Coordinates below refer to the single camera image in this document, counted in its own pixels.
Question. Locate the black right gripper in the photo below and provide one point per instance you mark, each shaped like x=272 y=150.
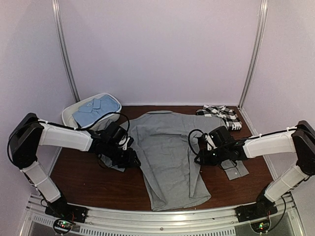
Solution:
x=204 y=160

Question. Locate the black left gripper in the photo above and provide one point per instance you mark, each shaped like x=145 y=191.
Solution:
x=129 y=160

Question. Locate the grey long sleeve shirt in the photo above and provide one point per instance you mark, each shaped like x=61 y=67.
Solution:
x=164 y=148

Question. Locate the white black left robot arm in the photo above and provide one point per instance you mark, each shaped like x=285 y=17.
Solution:
x=113 y=142

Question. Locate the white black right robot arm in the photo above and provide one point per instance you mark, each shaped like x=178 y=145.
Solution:
x=298 y=140

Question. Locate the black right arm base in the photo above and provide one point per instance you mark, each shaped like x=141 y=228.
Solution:
x=254 y=211

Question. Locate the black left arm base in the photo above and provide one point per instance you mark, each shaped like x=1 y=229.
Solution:
x=61 y=209

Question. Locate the black white plaid folded shirt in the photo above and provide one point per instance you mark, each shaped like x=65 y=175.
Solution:
x=229 y=116

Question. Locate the light blue folded shirt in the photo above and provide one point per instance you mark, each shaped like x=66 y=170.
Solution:
x=93 y=110

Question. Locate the white plastic laundry basket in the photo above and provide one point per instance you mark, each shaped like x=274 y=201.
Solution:
x=68 y=120

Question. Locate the right circuit board with leds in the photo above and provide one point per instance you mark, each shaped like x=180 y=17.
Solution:
x=261 y=227

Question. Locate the circuit board with leds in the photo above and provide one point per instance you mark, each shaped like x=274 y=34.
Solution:
x=61 y=226
x=261 y=227

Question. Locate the left circuit board with leds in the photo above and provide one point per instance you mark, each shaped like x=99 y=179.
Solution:
x=61 y=226

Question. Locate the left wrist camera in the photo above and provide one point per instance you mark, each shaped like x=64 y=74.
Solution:
x=126 y=143

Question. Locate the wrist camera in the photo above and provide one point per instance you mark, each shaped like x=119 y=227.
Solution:
x=126 y=143
x=217 y=137

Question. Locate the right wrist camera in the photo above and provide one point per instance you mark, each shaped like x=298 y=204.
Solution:
x=217 y=137

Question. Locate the aluminium front rail frame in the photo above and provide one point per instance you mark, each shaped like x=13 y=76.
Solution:
x=220 y=221

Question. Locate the silver right corner post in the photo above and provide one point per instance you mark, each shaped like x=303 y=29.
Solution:
x=260 y=29

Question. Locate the silver corner post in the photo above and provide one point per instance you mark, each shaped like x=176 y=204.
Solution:
x=260 y=29
x=63 y=49

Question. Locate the silver left corner post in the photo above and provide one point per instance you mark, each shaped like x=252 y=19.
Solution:
x=63 y=49

